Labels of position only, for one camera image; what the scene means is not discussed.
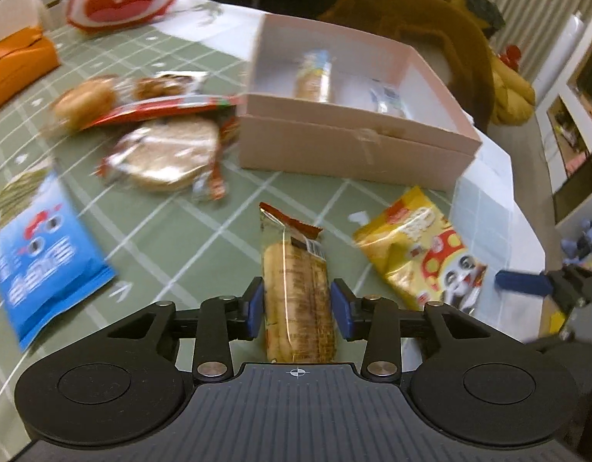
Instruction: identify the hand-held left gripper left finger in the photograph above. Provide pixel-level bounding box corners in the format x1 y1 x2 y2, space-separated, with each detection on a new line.
106 276 266 380

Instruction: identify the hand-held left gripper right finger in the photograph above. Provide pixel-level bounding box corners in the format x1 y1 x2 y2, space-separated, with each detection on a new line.
329 279 489 381

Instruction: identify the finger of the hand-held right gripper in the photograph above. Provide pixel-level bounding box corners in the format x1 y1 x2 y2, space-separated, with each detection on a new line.
495 264 592 315

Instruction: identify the clear biscuit packet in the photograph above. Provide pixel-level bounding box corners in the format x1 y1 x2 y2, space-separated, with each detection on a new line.
258 202 337 364

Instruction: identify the yellow cartoon snack packet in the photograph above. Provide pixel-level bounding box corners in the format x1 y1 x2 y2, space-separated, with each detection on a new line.
352 185 486 316

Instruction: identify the pink cardboard box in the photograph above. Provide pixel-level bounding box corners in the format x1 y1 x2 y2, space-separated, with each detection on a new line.
238 12 483 188

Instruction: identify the long red snack packet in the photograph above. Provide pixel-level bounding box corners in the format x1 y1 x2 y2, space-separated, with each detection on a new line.
81 95 248 131

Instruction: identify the blue toy figure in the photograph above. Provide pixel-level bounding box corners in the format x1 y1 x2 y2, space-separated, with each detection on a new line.
562 218 592 263

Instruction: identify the white shelf unit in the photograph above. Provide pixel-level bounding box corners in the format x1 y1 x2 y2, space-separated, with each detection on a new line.
537 10 592 224

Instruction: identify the round cake packet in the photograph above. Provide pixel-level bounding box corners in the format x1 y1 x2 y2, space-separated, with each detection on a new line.
96 115 229 203

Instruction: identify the yellow upholstered seat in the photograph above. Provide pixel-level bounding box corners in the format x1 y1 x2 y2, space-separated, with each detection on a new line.
488 53 536 127

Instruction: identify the clear packet inside box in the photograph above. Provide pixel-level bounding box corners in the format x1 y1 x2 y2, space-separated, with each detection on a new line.
369 81 408 117

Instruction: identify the blue snack packet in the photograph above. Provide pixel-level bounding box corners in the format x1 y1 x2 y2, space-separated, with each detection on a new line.
0 168 118 352

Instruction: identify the biscuit packet with blue top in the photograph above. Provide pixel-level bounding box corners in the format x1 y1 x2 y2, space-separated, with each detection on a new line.
295 49 336 103

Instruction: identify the small cookie packet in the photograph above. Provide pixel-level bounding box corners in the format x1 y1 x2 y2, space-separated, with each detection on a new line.
132 72 207 102

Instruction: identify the wrapped bread bun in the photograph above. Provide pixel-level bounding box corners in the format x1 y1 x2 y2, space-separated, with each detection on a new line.
43 76 121 138

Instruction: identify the dark green cushion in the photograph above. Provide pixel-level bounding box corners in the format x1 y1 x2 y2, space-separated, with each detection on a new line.
438 0 506 35

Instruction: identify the orange tissue box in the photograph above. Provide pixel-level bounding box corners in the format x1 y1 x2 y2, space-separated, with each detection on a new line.
0 0 60 116

